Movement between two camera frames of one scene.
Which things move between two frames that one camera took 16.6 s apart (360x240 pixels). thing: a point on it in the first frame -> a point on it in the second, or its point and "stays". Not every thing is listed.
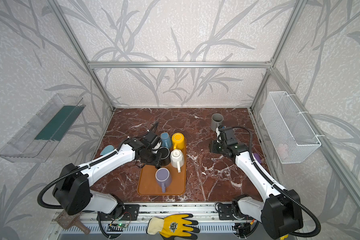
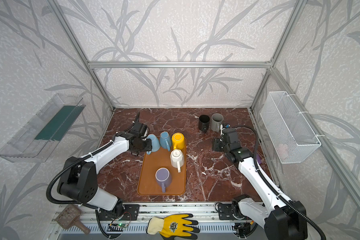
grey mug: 216,120 stays
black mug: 165,158 -> 203,123
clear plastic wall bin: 34,142 stays
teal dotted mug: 166,141 stays
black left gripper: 155,158 -> 148,144
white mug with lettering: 177,159 stays
